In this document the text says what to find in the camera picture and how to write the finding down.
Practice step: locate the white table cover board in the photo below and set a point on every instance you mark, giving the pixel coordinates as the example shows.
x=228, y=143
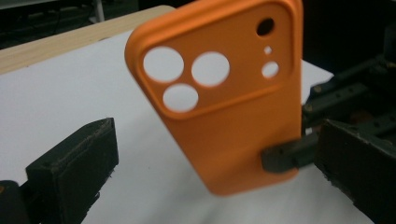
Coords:
x=62, y=93

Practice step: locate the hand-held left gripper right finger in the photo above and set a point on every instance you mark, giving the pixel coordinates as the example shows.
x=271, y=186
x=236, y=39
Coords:
x=358, y=165

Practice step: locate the orange phone case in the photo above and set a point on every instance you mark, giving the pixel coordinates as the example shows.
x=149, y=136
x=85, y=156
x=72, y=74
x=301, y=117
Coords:
x=236, y=124

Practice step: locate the wooden table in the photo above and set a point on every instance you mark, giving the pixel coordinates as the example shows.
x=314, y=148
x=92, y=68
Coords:
x=46, y=46

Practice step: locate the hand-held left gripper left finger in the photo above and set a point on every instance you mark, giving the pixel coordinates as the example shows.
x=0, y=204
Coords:
x=68, y=174

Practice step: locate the white metal desk frame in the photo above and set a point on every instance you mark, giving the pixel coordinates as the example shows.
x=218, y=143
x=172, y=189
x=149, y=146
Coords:
x=99, y=11

